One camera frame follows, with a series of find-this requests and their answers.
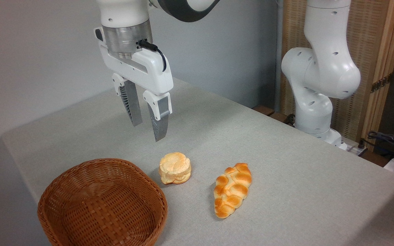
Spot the round pale bread roll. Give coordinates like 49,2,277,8
159,152,192,185

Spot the black cable bundle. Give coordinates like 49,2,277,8
358,131,394,162

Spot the wooden folding screen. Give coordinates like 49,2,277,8
280,0,394,151

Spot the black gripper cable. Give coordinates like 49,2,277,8
137,39,168,72

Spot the braided golden bread loaf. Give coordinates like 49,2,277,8
213,163,253,219

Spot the brown wicker basket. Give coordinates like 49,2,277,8
37,158,168,246

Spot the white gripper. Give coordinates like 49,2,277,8
94,27,174,142

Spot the brown wooden base board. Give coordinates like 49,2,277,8
252,105,297,127

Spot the metal screen hinge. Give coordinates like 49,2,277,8
370,73,393,94

